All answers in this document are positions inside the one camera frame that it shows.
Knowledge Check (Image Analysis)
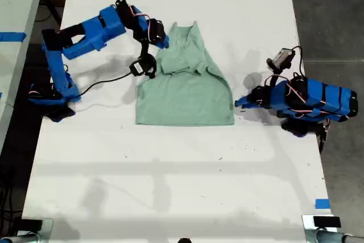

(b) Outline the pale green t-shirt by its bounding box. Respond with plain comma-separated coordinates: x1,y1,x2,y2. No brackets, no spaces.
135,20,235,127

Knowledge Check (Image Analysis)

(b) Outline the small blue tape piece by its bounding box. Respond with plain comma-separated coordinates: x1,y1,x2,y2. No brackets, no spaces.
315,198,331,210

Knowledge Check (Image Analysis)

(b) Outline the long blue tape strip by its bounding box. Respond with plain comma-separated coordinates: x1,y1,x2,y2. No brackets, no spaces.
0,31,27,42

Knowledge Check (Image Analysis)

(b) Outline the white side table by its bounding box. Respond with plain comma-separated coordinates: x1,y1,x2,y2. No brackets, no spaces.
0,0,48,149

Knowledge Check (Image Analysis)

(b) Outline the small black box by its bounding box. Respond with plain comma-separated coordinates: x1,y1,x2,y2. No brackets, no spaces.
312,216,341,228
20,219,43,231

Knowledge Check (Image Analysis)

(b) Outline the grey metal clamp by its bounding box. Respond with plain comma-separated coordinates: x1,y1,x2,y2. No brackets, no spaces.
0,217,54,243
301,214,364,243

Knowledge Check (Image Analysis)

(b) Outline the short black camera stalk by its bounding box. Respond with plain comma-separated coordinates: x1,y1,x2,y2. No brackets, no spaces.
268,65,286,86
138,40,150,59

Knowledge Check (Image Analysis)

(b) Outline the black grey camera box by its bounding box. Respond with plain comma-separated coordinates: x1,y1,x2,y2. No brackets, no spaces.
129,53,158,80
266,48,296,70

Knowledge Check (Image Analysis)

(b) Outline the black camera cable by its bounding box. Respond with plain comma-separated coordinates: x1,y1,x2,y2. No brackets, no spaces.
291,45,304,77
65,72,134,99

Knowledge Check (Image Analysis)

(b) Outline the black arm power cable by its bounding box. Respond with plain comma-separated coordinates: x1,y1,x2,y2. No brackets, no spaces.
317,120,332,153

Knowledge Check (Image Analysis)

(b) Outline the black floor cable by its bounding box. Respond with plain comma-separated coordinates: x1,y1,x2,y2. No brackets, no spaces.
34,3,64,25

